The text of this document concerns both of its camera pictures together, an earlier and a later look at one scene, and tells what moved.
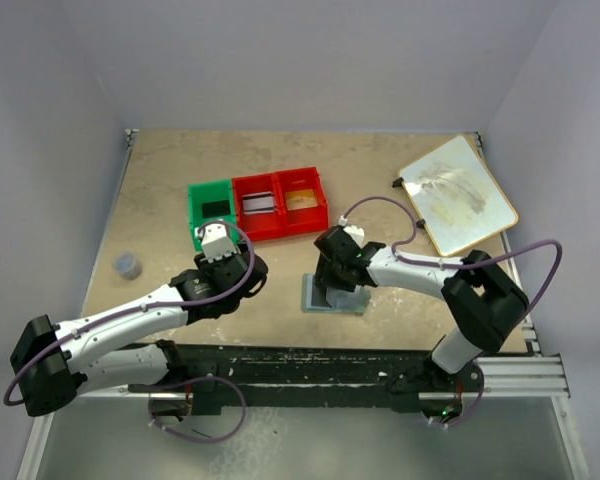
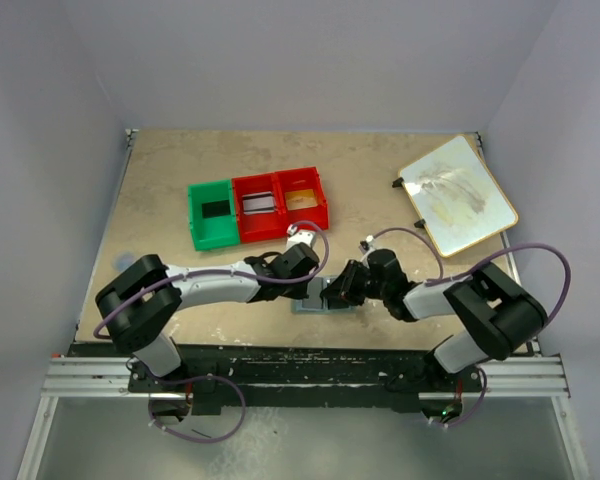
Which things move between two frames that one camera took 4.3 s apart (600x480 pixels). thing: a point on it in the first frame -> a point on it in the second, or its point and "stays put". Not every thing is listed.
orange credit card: (300, 199) stays put
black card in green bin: (218, 208) stays put
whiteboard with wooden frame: (455, 198) stays put
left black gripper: (228, 267) -> (304, 286)
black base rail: (310, 375) stays put
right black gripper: (331, 270) -> (350, 282)
